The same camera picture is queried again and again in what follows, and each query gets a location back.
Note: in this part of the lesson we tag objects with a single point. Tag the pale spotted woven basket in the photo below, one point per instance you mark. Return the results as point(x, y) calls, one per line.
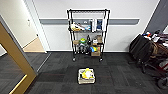
point(80, 80)

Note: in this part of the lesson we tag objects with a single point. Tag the black toy heap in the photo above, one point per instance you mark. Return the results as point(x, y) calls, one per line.
point(81, 49)

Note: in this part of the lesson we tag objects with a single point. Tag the green yellow toy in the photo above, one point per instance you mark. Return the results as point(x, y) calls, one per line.
point(82, 40)

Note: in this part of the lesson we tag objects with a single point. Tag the black pointed bag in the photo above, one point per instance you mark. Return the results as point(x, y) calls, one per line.
point(88, 40)

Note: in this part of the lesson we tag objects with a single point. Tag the blue yellow toy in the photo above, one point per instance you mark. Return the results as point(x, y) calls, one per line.
point(93, 49)

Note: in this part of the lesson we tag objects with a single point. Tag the small cardboard box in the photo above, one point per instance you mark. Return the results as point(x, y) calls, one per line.
point(76, 42)

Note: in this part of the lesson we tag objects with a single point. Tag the open cardboard box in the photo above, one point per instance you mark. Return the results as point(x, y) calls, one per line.
point(98, 53)

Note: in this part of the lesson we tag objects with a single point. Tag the stacked cardboard box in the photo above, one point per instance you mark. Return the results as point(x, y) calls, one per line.
point(99, 39)

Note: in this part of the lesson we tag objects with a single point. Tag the small blue toy pack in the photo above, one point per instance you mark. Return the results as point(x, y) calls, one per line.
point(86, 25)

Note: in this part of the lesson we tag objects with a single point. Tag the tall white box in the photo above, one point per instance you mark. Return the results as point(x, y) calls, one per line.
point(94, 25)

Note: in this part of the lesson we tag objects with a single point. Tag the yellow white bird plush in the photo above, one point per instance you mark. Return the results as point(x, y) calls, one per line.
point(87, 72)

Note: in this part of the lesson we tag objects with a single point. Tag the blue bag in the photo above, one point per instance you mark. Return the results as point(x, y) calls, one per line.
point(99, 24)

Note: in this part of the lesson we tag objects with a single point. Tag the large white box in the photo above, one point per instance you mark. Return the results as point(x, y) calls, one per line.
point(104, 23)

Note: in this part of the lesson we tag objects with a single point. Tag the black office chair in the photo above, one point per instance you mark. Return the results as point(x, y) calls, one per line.
point(143, 50)

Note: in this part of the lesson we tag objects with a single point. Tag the yellow wooden door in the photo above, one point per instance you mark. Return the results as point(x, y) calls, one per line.
point(13, 53)

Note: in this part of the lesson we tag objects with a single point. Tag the red blue desk clutter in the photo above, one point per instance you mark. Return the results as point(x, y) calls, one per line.
point(155, 35)

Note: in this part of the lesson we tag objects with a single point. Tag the white door frame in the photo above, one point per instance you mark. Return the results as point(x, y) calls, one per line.
point(38, 26)

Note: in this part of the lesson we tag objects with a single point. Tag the white light switch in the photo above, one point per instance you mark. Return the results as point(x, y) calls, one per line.
point(29, 22)

